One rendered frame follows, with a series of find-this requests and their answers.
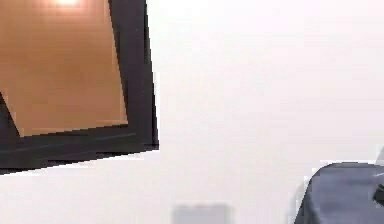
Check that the black framed orange picture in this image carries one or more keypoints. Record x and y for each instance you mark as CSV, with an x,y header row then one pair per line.
x,y
66,73

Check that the grey armchair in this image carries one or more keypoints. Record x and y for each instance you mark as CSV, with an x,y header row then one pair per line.
x,y
343,196

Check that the grey wall socket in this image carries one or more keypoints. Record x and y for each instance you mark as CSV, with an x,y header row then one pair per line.
x,y
201,215

